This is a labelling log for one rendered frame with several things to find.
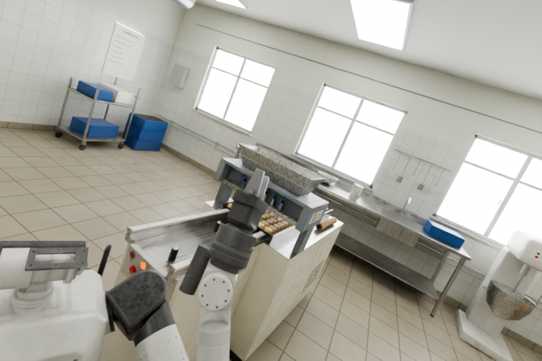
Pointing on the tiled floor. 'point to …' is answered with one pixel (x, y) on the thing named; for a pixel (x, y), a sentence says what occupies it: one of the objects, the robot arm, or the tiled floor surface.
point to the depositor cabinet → (275, 285)
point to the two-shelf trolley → (91, 117)
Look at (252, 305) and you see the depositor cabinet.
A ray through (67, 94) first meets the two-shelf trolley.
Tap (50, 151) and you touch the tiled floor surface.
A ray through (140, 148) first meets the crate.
